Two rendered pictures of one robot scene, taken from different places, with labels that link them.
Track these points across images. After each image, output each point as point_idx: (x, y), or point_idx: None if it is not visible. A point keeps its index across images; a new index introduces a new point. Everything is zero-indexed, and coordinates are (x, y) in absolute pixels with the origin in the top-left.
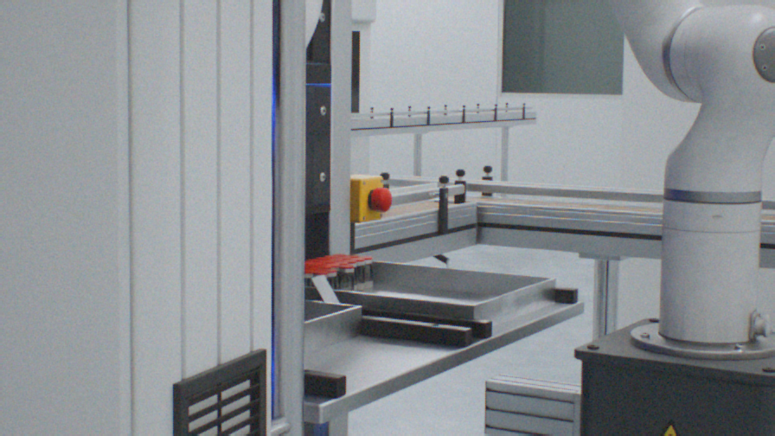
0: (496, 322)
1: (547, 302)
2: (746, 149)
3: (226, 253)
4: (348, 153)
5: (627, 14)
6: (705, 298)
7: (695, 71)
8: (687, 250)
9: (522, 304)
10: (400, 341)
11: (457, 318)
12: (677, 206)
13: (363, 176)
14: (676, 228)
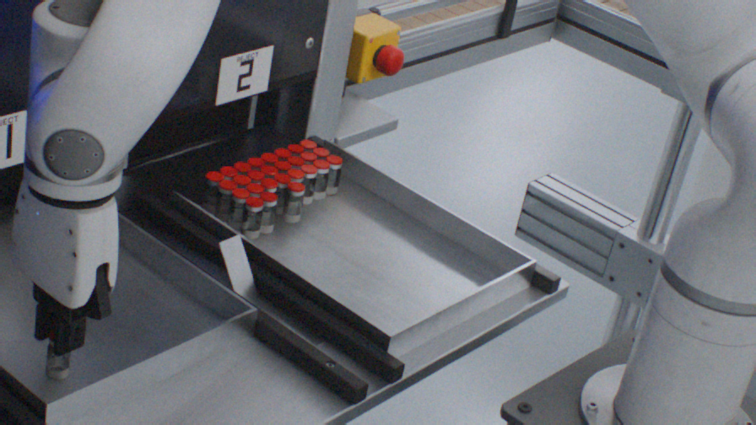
0: (426, 339)
1: (517, 289)
2: None
3: None
4: (353, 8)
5: (664, 52)
6: (668, 402)
7: (731, 153)
8: (662, 343)
9: (472, 306)
10: (288, 368)
11: (368, 347)
12: (667, 289)
13: (377, 23)
14: (659, 313)
